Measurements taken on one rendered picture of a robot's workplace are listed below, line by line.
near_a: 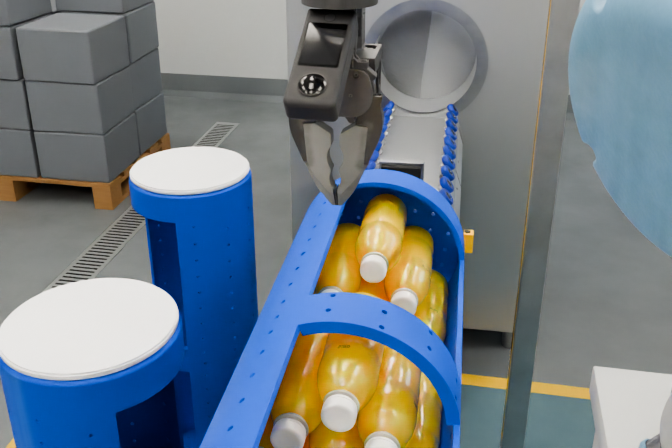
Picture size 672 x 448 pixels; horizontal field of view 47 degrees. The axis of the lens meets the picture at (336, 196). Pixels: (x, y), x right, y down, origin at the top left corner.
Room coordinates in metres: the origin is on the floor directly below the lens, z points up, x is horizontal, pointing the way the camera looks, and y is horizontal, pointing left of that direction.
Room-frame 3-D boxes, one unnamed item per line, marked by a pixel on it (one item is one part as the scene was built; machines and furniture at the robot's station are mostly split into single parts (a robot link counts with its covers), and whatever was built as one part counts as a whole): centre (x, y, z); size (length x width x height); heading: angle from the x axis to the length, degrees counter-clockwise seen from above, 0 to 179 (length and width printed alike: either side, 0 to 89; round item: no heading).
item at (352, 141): (0.73, -0.02, 1.44); 0.06 x 0.03 x 0.09; 171
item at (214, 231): (1.70, 0.34, 0.59); 0.28 x 0.28 x 0.88
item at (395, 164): (1.62, -0.15, 1.00); 0.10 x 0.04 x 0.15; 81
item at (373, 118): (0.71, -0.02, 1.49); 0.05 x 0.02 x 0.09; 81
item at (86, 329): (1.05, 0.39, 1.03); 0.28 x 0.28 x 0.01
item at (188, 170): (1.70, 0.34, 1.03); 0.28 x 0.28 x 0.01
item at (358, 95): (0.74, 0.00, 1.55); 0.09 x 0.08 x 0.12; 171
